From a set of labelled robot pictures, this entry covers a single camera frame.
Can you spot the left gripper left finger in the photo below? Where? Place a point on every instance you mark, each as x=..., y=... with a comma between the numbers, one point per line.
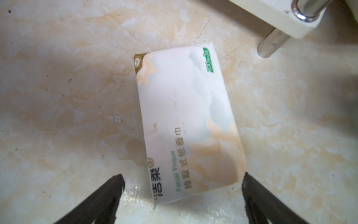
x=100, y=207

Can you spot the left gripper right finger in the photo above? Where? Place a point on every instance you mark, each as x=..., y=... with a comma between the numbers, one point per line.
x=262, y=207

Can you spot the white tissue pack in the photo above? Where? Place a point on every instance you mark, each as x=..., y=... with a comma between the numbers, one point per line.
x=191, y=138

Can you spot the white two-tier shelf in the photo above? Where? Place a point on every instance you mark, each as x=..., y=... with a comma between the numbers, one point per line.
x=296, y=19

